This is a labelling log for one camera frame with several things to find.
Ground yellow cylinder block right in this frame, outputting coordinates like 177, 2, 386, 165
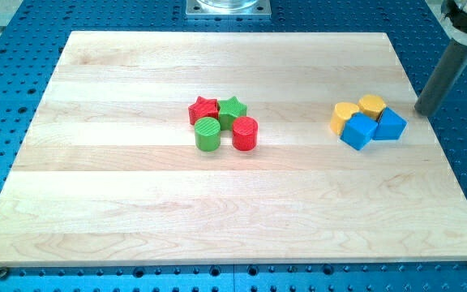
358, 94, 387, 121

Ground yellow cylinder block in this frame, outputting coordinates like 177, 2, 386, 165
358, 94, 387, 121
330, 101, 360, 135

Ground yellow cylinder block left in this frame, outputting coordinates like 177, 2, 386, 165
330, 101, 360, 135

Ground green cylinder block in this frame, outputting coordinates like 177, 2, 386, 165
194, 117, 221, 152

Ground light wooden board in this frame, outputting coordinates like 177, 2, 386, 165
0, 31, 467, 267

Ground blue cube block left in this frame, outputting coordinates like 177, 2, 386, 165
341, 113, 378, 151

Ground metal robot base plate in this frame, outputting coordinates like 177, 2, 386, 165
185, 0, 272, 18

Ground red cylinder block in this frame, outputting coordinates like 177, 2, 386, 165
232, 116, 259, 151

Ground blue cube block right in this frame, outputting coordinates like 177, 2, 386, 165
373, 107, 407, 140

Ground blue cube block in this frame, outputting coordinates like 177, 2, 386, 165
373, 107, 407, 140
341, 113, 378, 151

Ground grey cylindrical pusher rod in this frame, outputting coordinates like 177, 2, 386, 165
414, 39, 467, 117

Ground red star block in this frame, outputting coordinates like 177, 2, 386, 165
188, 97, 219, 126

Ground green star block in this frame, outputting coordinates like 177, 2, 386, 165
217, 97, 247, 131

